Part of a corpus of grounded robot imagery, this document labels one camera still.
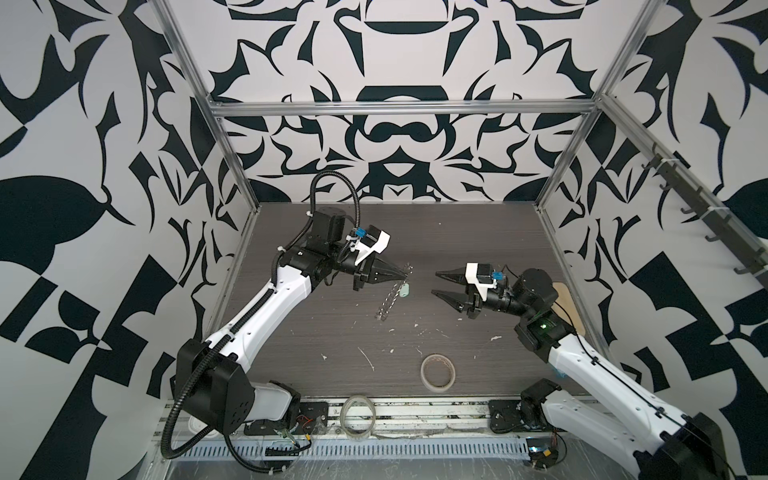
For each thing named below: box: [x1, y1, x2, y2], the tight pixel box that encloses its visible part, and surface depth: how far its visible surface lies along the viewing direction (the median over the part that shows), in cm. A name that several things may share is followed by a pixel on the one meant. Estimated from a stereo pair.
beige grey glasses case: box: [550, 282, 586, 336], surface depth 93 cm
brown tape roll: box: [420, 353, 456, 393], surface depth 81 cm
